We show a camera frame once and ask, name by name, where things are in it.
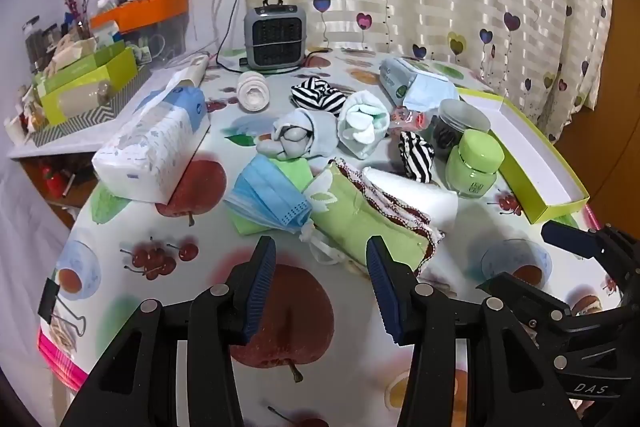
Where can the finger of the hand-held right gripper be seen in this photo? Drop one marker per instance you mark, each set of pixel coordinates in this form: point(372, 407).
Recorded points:
point(565, 237)
point(520, 294)

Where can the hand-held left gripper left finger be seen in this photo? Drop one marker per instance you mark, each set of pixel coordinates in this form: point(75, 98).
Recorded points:
point(260, 292)

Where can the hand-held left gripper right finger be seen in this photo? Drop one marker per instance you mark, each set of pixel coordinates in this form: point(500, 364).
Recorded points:
point(385, 292)

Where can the green leaf pattern cloth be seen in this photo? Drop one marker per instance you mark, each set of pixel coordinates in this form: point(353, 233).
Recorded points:
point(360, 222)

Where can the white towel brown trim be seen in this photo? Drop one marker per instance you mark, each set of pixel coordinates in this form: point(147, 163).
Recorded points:
point(395, 209)

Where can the stack of blue masks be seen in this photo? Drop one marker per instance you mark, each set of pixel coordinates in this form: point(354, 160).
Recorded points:
point(265, 199)

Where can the plain white towel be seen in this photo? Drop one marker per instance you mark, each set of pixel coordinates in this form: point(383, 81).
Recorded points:
point(430, 202)

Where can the plain lime green cloth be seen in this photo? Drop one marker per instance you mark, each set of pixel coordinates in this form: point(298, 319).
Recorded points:
point(295, 170)

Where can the black white striped sock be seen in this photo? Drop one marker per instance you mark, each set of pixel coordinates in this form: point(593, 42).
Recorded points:
point(417, 157)
point(315, 94)

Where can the grey blue sock bundle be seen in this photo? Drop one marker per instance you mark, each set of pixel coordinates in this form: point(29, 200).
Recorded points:
point(295, 137)

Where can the white mint sock bundle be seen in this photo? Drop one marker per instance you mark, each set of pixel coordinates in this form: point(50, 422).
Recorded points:
point(360, 122)

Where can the clear red plastic wrapper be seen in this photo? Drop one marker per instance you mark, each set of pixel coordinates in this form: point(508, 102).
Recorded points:
point(407, 119)

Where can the cream sock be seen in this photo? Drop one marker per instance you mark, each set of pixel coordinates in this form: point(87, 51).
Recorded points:
point(252, 92)

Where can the green jar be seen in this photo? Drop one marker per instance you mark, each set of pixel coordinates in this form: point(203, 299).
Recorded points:
point(472, 167)

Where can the dark jar grey lid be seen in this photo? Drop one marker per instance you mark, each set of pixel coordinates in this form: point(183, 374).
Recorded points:
point(457, 127)

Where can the white blue tissue pack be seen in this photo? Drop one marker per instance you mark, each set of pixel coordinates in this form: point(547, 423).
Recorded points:
point(150, 147)

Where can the wooden wardrobe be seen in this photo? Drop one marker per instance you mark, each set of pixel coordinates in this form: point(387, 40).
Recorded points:
point(620, 57)

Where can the green label wet wipes pack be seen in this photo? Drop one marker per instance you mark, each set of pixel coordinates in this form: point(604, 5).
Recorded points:
point(395, 79)

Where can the black binder clip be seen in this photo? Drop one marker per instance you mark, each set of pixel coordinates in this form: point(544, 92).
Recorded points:
point(47, 302)

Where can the white paper roll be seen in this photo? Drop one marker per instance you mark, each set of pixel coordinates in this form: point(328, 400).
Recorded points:
point(192, 69)

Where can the chevron pattern box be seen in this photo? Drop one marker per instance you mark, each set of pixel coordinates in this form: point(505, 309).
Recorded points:
point(85, 122)

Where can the grey space heater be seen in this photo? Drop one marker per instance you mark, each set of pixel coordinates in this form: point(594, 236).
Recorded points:
point(275, 39)

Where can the cream heart print curtain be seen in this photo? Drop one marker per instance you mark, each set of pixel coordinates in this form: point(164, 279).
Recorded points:
point(450, 7)

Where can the clear plastic container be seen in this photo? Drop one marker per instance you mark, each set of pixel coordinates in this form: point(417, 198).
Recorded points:
point(165, 39)

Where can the green tissue box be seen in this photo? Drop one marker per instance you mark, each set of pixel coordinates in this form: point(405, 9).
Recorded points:
point(85, 82)

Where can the orange box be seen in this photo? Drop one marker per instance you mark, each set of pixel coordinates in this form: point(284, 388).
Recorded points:
point(145, 9)

